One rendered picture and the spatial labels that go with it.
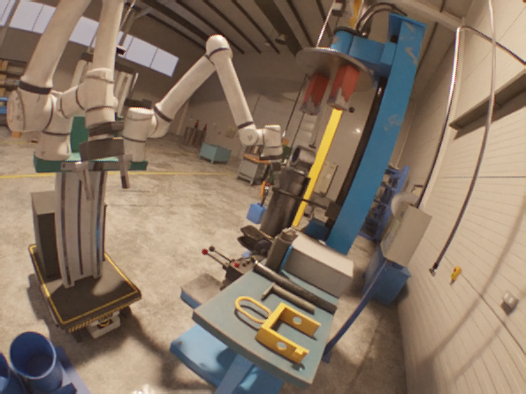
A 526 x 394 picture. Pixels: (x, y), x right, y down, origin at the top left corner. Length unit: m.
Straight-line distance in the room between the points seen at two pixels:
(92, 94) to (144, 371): 1.61
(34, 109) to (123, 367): 1.55
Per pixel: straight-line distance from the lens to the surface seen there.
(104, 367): 1.77
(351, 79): 1.43
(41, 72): 0.96
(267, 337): 0.68
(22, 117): 0.96
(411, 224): 1.61
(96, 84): 0.66
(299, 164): 1.46
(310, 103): 1.68
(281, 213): 1.47
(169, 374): 1.75
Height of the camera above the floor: 1.59
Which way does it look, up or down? 14 degrees down
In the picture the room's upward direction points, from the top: 20 degrees clockwise
